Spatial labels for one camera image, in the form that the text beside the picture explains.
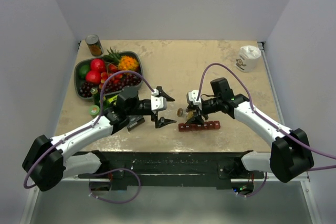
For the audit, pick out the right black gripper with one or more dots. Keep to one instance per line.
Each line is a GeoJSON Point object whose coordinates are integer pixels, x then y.
{"type": "Point", "coordinates": [191, 106]}

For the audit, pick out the razor package box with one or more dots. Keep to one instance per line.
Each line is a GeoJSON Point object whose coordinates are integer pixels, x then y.
{"type": "Point", "coordinates": [134, 120]}

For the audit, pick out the dark grape bunch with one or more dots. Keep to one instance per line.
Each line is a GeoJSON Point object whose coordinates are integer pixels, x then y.
{"type": "Point", "coordinates": [115, 85]}

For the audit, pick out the strawberries pile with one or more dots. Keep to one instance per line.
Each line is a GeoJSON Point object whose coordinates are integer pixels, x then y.
{"type": "Point", "coordinates": [111, 69]}

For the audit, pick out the white paper cup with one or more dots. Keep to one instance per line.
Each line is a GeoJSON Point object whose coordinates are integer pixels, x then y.
{"type": "Point", "coordinates": [247, 58]}

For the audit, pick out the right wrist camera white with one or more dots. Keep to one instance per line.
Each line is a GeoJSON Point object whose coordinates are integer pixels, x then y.
{"type": "Point", "coordinates": [193, 98]}

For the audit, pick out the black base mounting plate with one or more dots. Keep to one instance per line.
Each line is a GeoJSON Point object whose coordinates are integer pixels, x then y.
{"type": "Point", "coordinates": [222, 170]}

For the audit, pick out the orange spiky fruit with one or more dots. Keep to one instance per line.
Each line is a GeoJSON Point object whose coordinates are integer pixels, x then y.
{"type": "Point", "coordinates": [128, 63]}

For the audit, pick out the green glass bottle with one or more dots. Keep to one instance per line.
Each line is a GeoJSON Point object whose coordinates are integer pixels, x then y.
{"type": "Point", "coordinates": [96, 98]}

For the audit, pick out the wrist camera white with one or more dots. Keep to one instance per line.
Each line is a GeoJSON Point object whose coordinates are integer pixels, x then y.
{"type": "Point", "coordinates": [157, 103]}
{"type": "Point", "coordinates": [193, 98]}

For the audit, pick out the red apple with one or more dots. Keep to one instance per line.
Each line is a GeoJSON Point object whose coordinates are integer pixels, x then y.
{"type": "Point", "coordinates": [93, 77]}
{"type": "Point", "coordinates": [98, 65]}

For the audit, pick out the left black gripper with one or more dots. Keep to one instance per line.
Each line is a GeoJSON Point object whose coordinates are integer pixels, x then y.
{"type": "Point", "coordinates": [161, 121]}

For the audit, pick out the red weekly pill organizer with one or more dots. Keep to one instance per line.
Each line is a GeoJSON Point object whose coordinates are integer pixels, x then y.
{"type": "Point", "coordinates": [208, 125]}

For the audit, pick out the green cap bottle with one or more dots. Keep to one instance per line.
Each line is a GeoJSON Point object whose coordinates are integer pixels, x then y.
{"type": "Point", "coordinates": [94, 111]}

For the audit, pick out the tin can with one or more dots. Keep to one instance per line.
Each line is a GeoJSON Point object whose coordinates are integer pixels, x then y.
{"type": "Point", "coordinates": [94, 45]}

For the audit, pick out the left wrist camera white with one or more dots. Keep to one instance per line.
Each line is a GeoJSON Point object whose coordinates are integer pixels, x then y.
{"type": "Point", "coordinates": [157, 103]}

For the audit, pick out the grey fruit tray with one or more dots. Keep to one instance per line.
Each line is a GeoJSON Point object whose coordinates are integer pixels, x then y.
{"type": "Point", "coordinates": [111, 57]}

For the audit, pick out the green lime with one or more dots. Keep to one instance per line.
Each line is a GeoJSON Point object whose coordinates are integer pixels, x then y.
{"type": "Point", "coordinates": [83, 70]}

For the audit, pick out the red apple upper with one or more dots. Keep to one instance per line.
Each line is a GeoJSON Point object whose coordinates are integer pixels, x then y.
{"type": "Point", "coordinates": [98, 65]}

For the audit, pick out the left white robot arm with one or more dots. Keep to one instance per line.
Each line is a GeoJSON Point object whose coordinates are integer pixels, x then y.
{"type": "Point", "coordinates": [49, 160]}

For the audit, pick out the red apple lower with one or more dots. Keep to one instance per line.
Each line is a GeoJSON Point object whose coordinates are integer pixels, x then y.
{"type": "Point", "coordinates": [93, 77]}

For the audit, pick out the small pill bottle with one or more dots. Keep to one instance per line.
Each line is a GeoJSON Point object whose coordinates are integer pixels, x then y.
{"type": "Point", "coordinates": [185, 113]}

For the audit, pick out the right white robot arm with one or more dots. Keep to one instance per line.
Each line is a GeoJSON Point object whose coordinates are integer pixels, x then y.
{"type": "Point", "coordinates": [289, 156]}

